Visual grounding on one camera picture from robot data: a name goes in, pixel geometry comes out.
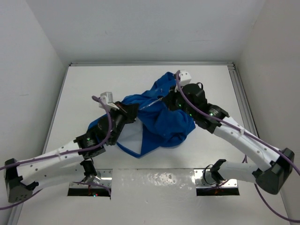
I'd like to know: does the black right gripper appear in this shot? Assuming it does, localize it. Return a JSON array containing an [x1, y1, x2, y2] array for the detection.
[[163, 83, 196, 117]]

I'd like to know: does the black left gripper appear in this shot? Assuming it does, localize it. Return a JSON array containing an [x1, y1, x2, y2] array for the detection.
[[105, 100, 137, 145]]

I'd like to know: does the blue zip-up jacket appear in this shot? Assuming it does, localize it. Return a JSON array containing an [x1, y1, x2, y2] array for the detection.
[[87, 71, 196, 159]]

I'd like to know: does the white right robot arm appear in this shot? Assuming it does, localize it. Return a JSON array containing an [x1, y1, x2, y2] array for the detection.
[[163, 83, 294, 195]]

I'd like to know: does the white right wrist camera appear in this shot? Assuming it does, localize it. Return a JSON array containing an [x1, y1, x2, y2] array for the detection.
[[175, 70, 192, 86]]

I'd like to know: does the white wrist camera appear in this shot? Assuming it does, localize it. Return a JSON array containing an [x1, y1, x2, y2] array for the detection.
[[175, 70, 192, 86], [99, 92, 119, 111]]

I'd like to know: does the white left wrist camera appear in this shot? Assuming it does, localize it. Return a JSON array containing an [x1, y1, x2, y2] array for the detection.
[[99, 92, 119, 111]]

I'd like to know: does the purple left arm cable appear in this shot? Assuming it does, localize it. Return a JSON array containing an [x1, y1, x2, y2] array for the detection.
[[0, 95, 113, 210]]

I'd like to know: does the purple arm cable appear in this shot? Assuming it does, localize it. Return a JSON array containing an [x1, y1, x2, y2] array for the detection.
[[174, 70, 300, 223], [0, 95, 113, 210]]

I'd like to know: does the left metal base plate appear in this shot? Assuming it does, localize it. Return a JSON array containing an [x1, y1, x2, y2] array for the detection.
[[79, 169, 113, 188]]

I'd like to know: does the metal base plate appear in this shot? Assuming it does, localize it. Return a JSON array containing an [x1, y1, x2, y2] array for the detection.
[[194, 168, 238, 189], [79, 169, 113, 188]]

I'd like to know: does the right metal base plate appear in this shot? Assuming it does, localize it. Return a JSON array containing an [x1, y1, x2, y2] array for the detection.
[[194, 168, 238, 189]]

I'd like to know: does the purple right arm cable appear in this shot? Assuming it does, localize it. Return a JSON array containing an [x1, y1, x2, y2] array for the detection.
[[174, 70, 300, 223]]

